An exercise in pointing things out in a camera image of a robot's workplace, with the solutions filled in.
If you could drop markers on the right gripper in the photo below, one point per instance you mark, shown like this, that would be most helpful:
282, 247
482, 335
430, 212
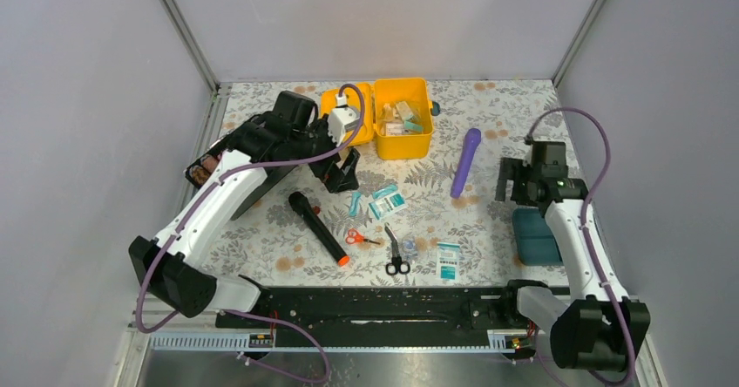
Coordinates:
510, 169

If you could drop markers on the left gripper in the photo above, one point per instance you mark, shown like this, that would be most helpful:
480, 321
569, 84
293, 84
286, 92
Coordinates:
337, 179

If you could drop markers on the wooden sticks bundle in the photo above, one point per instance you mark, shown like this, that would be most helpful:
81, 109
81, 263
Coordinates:
381, 127

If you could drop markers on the boxed bandage pack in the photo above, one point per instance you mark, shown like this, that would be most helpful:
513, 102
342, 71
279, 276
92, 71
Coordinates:
404, 111

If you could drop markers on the white blue medicine packet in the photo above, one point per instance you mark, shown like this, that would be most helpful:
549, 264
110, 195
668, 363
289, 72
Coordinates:
394, 129

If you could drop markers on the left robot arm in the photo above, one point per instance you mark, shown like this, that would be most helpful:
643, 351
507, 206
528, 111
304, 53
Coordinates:
251, 160

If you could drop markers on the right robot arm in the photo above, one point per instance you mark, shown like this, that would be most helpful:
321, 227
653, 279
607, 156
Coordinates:
601, 328

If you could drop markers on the yellow plastic kit box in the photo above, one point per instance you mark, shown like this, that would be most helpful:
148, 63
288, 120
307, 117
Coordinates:
373, 97

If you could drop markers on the small teal wrapped item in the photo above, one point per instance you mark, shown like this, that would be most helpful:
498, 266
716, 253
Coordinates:
355, 204

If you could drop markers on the teal gauze packet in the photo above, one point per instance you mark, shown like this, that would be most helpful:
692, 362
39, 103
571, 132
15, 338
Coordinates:
386, 202

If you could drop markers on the purple cylindrical tube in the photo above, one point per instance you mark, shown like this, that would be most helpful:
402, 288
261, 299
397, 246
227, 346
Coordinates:
471, 141

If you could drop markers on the black flashlight orange tip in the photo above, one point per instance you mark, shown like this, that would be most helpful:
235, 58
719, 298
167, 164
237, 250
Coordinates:
301, 205

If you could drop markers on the teal plastic tray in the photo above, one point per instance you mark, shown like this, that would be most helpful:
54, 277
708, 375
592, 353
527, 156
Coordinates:
535, 243

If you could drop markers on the clear bag blue tape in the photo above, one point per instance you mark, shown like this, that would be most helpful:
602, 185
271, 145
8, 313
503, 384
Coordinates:
409, 249

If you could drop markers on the black bandage shears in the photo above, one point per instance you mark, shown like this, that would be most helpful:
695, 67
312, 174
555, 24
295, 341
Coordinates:
396, 265

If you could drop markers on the teal dressing packet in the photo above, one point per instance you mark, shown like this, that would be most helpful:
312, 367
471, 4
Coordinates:
448, 259

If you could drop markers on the black poker chip case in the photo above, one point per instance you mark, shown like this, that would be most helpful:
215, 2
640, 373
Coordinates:
201, 169

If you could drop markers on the orange handled small scissors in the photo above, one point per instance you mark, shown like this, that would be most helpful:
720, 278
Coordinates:
353, 237

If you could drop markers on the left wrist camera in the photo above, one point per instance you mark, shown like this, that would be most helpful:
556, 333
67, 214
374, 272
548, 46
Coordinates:
342, 121

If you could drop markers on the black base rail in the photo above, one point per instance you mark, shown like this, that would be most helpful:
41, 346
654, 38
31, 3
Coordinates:
451, 318

